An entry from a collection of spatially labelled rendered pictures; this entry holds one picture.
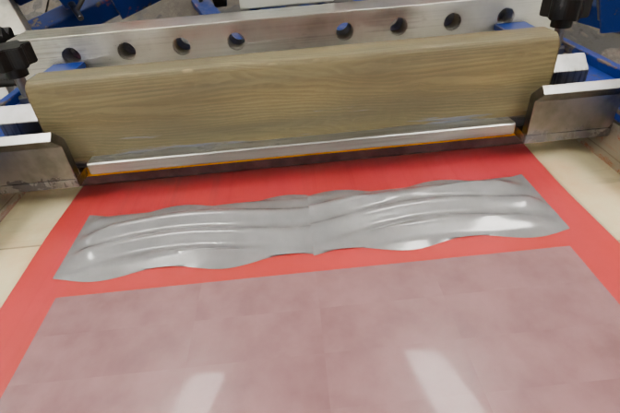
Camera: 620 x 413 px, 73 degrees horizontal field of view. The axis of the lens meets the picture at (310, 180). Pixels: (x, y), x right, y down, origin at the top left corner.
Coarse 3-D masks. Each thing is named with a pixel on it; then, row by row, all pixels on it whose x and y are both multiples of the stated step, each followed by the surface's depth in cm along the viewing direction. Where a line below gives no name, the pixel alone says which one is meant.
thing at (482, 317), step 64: (320, 192) 35; (320, 256) 29; (384, 256) 28; (448, 256) 28; (512, 256) 28; (576, 256) 27; (384, 320) 24; (448, 320) 24; (512, 320) 24; (576, 320) 23; (384, 384) 21; (448, 384) 21; (512, 384) 21; (576, 384) 20
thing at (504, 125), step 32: (384, 128) 35; (416, 128) 34; (448, 128) 34; (480, 128) 34; (512, 128) 34; (96, 160) 34; (128, 160) 33; (160, 160) 34; (192, 160) 34; (224, 160) 34
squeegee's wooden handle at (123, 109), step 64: (192, 64) 32; (256, 64) 31; (320, 64) 32; (384, 64) 32; (448, 64) 32; (512, 64) 33; (64, 128) 33; (128, 128) 33; (192, 128) 34; (256, 128) 34; (320, 128) 34
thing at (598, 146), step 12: (612, 132) 34; (588, 144) 37; (600, 144) 36; (612, 144) 35; (600, 156) 36; (612, 156) 35; (612, 168) 35; (24, 192) 38; (0, 204) 35; (12, 204) 36; (0, 216) 35
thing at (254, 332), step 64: (128, 192) 37; (192, 192) 36; (256, 192) 36; (64, 256) 31; (0, 320) 26; (64, 320) 26; (128, 320) 25; (192, 320) 25; (256, 320) 25; (320, 320) 24; (0, 384) 22; (64, 384) 22; (128, 384) 22; (192, 384) 22; (256, 384) 21; (320, 384) 21
